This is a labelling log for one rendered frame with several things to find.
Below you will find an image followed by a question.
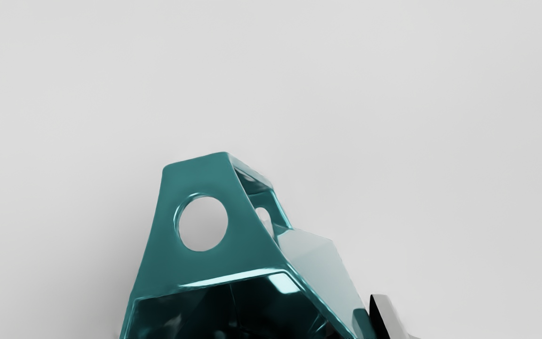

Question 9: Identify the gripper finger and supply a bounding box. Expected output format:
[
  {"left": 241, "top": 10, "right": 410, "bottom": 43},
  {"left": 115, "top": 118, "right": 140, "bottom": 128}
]
[{"left": 369, "top": 294, "right": 421, "bottom": 339}]

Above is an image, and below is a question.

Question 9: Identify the teal faceted mug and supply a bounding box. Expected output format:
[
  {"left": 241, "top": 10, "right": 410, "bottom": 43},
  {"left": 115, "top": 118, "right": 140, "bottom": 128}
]
[{"left": 120, "top": 151, "right": 371, "bottom": 339}]

